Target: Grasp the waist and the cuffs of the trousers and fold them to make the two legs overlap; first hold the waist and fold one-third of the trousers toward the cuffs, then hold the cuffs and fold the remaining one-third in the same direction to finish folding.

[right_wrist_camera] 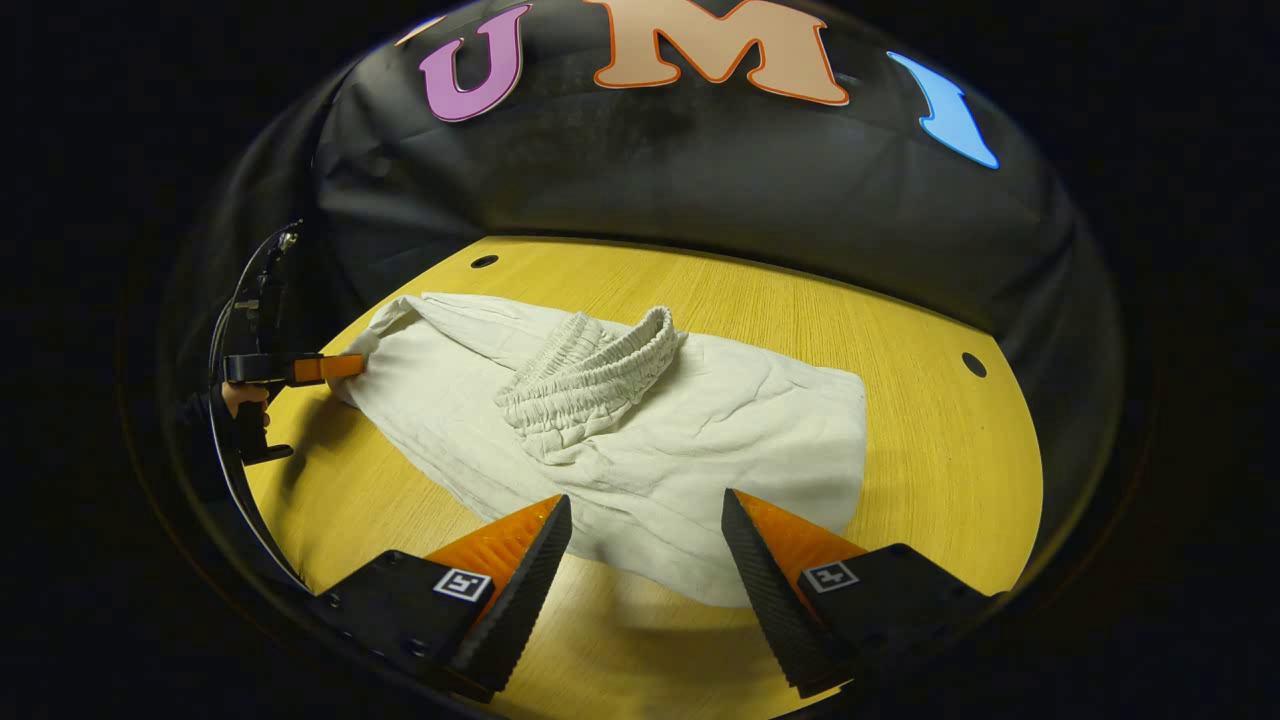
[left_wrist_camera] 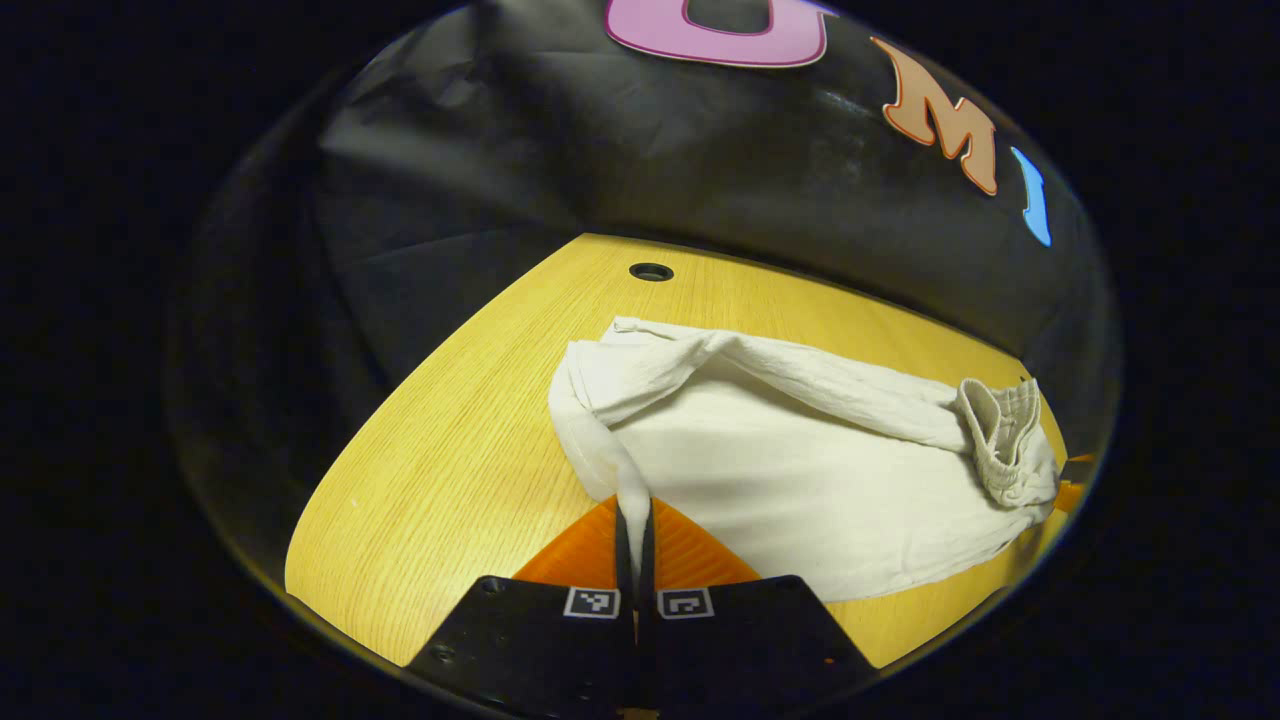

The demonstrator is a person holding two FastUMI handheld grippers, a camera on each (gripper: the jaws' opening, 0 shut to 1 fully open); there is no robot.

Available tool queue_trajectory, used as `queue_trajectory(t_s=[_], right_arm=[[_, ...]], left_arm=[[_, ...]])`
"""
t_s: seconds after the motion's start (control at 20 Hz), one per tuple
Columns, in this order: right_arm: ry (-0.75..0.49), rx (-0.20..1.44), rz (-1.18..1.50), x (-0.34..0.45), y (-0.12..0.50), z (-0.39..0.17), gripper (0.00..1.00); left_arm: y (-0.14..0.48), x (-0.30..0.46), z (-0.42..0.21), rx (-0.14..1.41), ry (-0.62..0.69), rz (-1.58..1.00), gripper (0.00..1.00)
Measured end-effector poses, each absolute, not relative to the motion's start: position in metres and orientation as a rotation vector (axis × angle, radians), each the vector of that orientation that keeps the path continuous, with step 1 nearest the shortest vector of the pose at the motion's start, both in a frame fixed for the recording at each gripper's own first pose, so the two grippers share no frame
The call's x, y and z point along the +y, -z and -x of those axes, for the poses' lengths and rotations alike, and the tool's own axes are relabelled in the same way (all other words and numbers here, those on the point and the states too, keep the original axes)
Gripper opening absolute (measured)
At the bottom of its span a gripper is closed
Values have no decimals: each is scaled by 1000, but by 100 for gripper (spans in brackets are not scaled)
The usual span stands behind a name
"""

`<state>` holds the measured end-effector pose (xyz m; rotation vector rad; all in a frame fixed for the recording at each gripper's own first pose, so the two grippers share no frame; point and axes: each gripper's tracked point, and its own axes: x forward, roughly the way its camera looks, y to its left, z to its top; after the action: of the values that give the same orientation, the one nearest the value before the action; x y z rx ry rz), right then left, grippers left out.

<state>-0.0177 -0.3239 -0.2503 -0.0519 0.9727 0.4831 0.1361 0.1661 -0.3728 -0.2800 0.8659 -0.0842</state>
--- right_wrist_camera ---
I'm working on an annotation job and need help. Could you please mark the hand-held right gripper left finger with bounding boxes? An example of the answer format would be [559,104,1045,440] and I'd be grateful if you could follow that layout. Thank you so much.
[310,493,573,704]

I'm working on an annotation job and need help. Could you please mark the white jeans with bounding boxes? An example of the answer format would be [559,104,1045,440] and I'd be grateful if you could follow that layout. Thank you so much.
[330,292,869,609]

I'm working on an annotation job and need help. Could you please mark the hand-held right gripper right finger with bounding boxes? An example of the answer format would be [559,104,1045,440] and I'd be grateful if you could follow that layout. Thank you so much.
[722,488,1001,699]

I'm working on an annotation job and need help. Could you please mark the black backdrop cloth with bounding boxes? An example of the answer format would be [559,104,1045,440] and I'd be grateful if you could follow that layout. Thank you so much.
[200,0,1126,421]

